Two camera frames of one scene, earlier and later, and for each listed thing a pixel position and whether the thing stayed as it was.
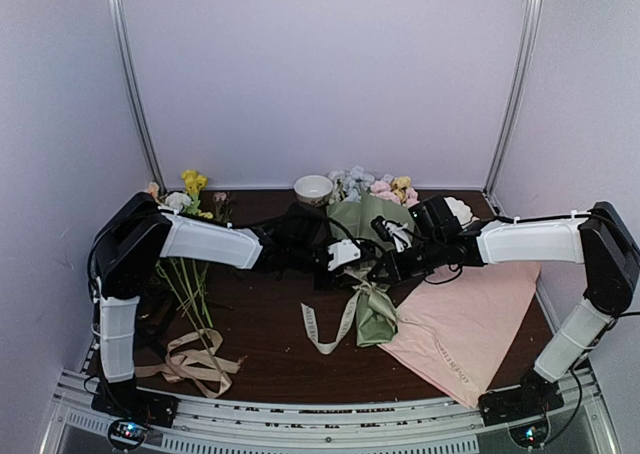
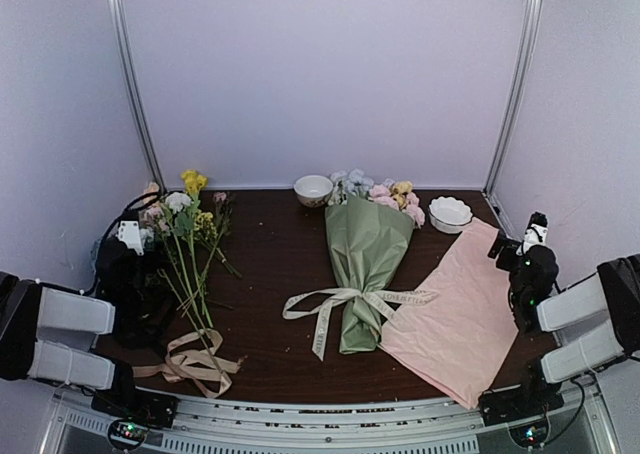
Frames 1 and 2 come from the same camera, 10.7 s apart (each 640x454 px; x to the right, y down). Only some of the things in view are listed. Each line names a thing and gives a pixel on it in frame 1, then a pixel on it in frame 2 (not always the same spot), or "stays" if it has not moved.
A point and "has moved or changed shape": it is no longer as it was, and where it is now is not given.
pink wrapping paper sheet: x=455 y=327 stays
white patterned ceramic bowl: x=313 y=190 stays
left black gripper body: x=328 y=282 → x=137 y=293
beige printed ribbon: x=360 y=285 has moved or changed shape
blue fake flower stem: x=350 y=183 stays
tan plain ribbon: x=195 y=357 stays
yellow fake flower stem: x=399 y=186 has moved or changed shape
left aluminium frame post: x=122 y=54 stays
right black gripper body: x=414 y=269 → x=516 y=296
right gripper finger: x=386 y=272 → x=499 y=243
